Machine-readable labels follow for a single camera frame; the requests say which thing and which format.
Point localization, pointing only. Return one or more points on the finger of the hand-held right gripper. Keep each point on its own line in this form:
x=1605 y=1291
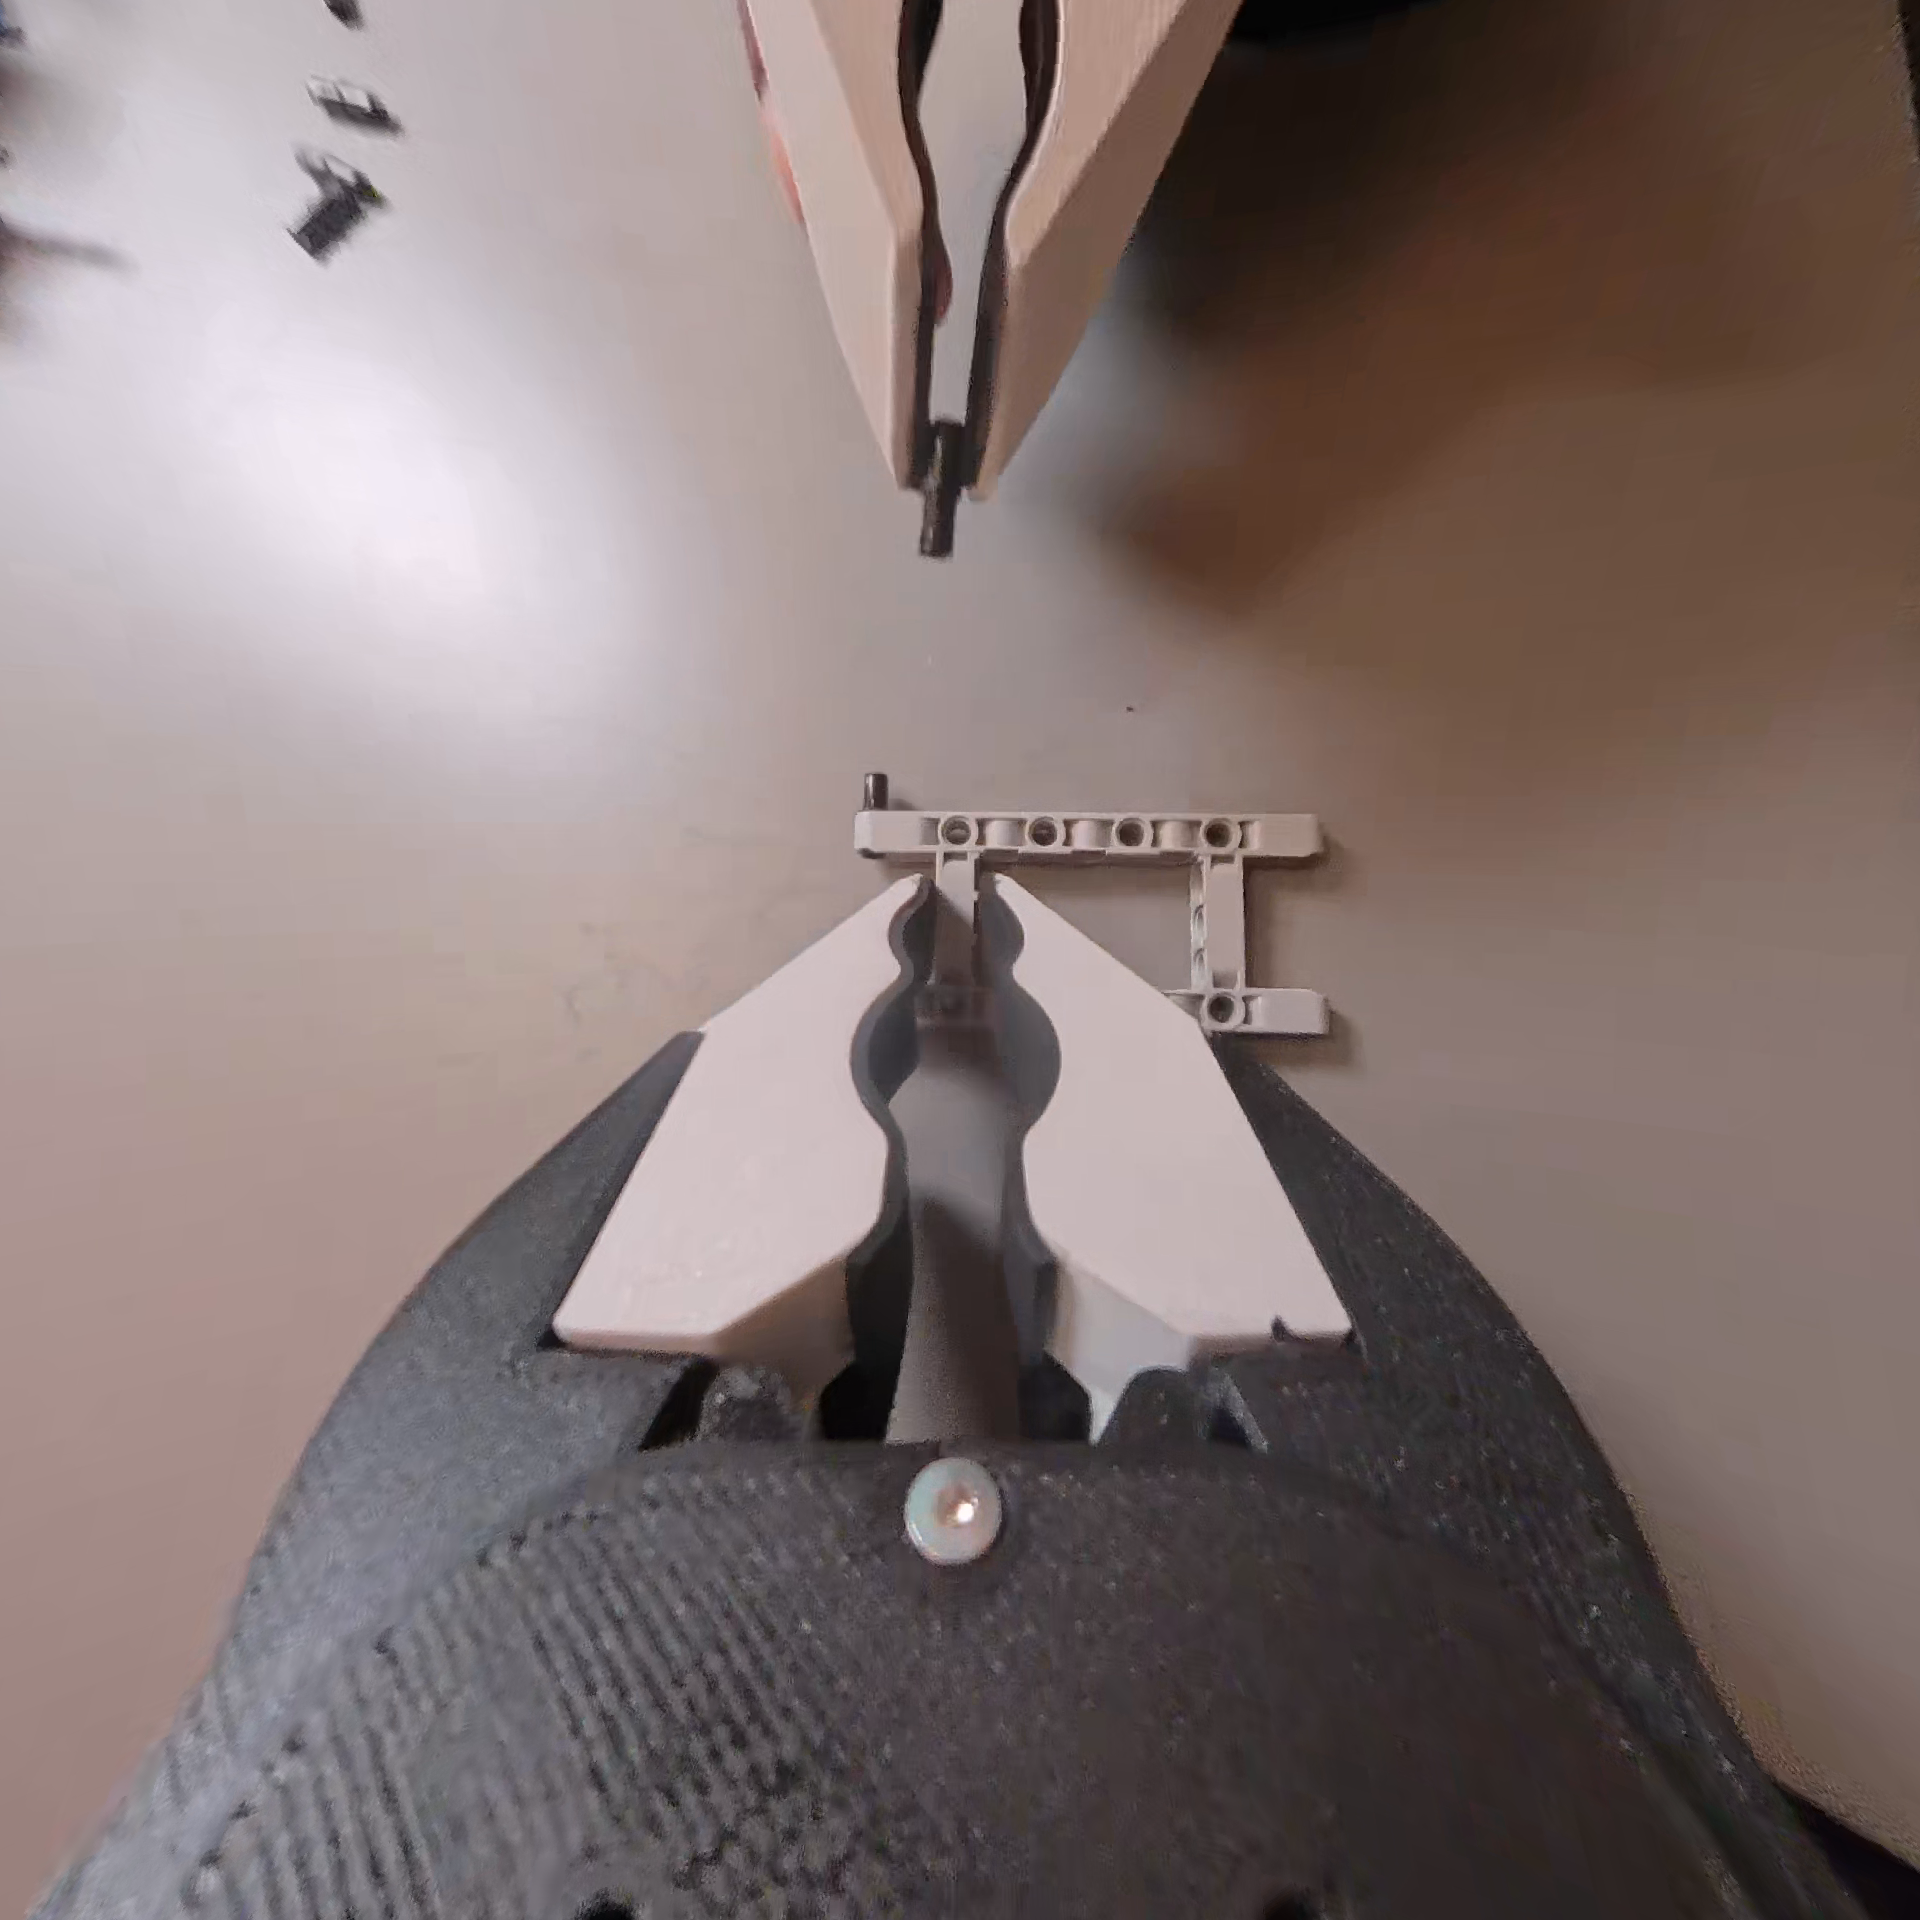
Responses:
x=1095 y=148
x=848 y=181

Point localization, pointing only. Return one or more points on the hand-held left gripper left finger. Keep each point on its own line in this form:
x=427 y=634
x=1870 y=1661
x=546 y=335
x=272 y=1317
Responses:
x=735 y=1185

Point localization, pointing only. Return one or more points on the grey lego frame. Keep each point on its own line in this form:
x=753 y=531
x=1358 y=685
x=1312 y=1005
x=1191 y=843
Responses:
x=1142 y=834

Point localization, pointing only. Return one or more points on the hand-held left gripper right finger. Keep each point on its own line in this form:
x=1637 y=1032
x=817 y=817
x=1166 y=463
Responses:
x=1184 y=1185

